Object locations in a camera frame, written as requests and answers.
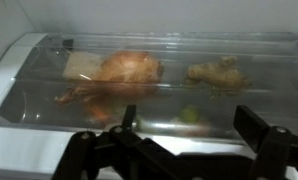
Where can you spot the small green vegetable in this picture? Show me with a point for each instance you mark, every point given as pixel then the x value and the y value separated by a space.
pixel 189 114

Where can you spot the white plastic bag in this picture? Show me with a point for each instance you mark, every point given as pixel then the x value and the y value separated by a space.
pixel 80 65

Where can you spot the brown onion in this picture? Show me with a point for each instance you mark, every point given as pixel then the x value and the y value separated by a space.
pixel 129 68

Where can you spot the clear plastic fridge tray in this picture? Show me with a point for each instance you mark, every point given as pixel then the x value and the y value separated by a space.
pixel 39 100

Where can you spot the stainless steel fridge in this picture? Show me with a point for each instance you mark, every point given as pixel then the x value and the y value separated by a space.
pixel 155 13

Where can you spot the orange vegetable piece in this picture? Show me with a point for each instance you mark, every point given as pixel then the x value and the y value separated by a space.
pixel 100 113

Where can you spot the ginger root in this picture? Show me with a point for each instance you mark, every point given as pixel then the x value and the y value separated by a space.
pixel 219 75

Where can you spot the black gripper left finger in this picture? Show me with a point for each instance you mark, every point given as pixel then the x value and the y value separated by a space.
pixel 99 156

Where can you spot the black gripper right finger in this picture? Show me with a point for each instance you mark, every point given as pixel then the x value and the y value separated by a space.
pixel 275 150

